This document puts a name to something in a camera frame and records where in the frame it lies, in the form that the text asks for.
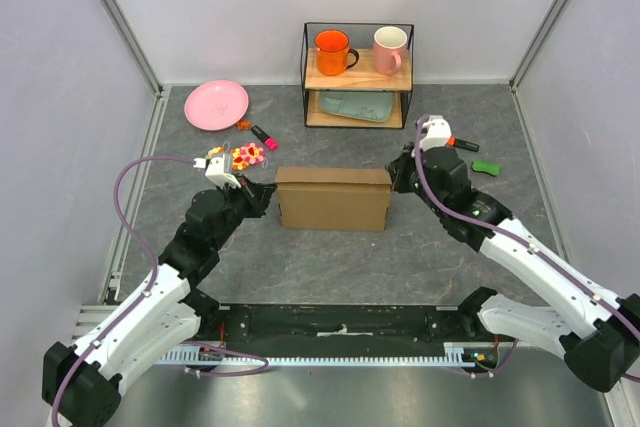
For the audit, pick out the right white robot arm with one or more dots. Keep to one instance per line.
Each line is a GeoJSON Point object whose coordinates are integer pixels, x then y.
{"type": "Point", "coordinates": [592, 329]}

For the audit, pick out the pink ceramic mug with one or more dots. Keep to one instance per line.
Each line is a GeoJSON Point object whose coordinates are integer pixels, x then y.
{"type": "Point", "coordinates": [390, 43]}

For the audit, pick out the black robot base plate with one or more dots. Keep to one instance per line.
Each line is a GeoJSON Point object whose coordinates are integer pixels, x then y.
{"type": "Point", "coordinates": [236, 323]}

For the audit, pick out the orange black highlighter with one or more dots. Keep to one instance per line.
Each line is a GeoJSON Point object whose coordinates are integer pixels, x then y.
{"type": "Point", "coordinates": [463, 144]}

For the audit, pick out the black wire wooden shelf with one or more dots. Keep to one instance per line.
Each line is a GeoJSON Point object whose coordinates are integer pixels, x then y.
{"type": "Point", "coordinates": [363, 77]}

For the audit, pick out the teal divided tray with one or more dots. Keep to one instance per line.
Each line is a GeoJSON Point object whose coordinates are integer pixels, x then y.
{"type": "Point", "coordinates": [367, 106]}

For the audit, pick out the pink black highlighter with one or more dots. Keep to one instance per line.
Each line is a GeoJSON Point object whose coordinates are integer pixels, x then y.
{"type": "Point", "coordinates": [265, 138]}

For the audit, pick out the orange enamel mug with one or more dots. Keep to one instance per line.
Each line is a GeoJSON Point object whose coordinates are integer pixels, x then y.
{"type": "Point", "coordinates": [333, 52]}

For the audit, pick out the small orange bow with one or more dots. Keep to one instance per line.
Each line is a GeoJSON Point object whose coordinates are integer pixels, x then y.
{"type": "Point", "coordinates": [243, 125]}

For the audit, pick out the pink round plate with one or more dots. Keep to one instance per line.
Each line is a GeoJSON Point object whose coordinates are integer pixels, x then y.
{"type": "Point", "coordinates": [216, 105]}

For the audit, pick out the middle orange flower plush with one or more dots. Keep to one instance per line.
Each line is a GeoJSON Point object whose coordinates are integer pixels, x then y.
{"type": "Point", "coordinates": [238, 161]}

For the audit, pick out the pink petal flower plush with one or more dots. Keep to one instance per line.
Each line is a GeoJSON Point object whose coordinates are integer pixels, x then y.
{"type": "Point", "coordinates": [252, 153]}

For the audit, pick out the left rainbow flower plush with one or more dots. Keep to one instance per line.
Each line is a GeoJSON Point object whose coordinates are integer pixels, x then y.
{"type": "Point", "coordinates": [214, 151]}

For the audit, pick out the slotted cable duct rail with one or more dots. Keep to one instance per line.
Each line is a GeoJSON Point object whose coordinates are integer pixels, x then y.
{"type": "Point", "coordinates": [448, 355]}

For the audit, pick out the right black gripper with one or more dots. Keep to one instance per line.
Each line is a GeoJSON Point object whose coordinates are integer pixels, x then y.
{"type": "Point", "coordinates": [398, 170]}

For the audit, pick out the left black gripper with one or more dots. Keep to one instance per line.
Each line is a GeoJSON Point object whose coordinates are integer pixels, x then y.
{"type": "Point", "coordinates": [257, 195]}

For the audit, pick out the brown cardboard box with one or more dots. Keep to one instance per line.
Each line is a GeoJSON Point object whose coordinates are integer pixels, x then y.
{"type": "Point", "coordinates": [340, 199]}

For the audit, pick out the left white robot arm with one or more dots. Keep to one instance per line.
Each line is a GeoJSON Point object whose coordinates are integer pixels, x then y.
{"type": "Point", "coordinates": [84, 383]}

